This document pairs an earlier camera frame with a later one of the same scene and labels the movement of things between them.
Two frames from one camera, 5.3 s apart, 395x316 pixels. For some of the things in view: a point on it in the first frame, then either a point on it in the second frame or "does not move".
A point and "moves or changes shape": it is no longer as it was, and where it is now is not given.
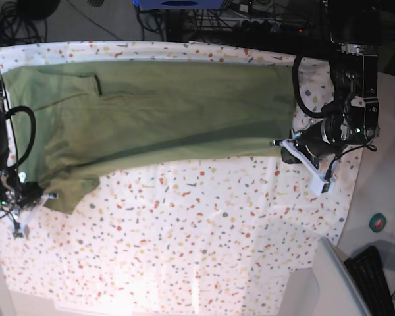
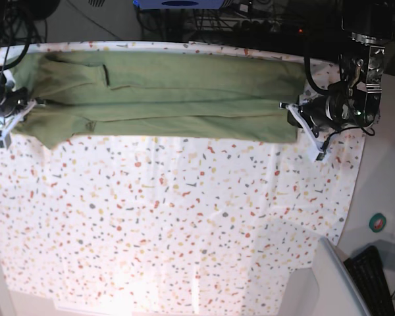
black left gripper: [28, 193] -> [4, 104]
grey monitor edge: [339, 293] does not move
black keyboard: [368, 274] does not move
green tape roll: [377, 222] does not move
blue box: [178, 4] does not move
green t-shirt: [68, 120] moves or changes shape
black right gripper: [324, 139] -> [323, 113]
